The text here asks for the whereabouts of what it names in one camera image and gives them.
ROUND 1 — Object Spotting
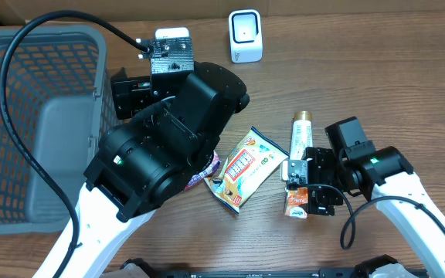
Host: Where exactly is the white tube with gold cap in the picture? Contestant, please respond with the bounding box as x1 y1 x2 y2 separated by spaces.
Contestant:
282 110 314 182

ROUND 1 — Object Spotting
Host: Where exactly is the yellow snack bag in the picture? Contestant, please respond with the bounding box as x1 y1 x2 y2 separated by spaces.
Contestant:
204 127 289 215

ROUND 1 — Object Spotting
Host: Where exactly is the purple red snack pouch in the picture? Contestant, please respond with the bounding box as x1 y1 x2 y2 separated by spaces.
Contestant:
184 151 220 191

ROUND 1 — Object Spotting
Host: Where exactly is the small orange juice carton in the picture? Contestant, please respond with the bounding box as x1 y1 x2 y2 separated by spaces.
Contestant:
284 187 308 219

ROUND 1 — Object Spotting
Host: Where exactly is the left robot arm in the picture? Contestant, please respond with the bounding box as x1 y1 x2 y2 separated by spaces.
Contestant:
36 62 250 277

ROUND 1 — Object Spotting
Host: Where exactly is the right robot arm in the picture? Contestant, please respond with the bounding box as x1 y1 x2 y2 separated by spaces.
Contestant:
280 112 445 277

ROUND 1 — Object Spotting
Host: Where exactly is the white barcode scanner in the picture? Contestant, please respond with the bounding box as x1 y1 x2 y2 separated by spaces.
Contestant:
228 9 263 63

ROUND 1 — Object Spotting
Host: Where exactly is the grey plastic mesh basket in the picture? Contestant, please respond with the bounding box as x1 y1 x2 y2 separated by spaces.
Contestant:
0 25 118 234

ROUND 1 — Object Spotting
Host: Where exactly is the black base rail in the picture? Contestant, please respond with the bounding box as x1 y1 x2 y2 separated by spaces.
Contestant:
100 256 429 278

